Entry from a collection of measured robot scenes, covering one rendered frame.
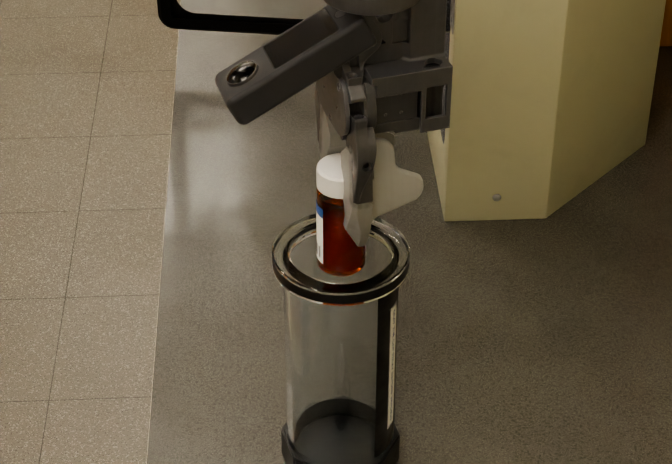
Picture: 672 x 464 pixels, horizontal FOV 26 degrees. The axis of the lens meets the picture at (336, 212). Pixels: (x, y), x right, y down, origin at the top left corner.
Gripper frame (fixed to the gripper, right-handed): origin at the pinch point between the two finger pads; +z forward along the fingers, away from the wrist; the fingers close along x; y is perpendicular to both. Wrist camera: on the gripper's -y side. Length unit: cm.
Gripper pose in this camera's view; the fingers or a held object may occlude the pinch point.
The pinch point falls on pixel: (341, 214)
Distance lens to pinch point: 112.4
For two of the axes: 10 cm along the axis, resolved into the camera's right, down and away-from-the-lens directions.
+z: 0.0, 8.2, 5.8
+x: -3.1, -5.5, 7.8
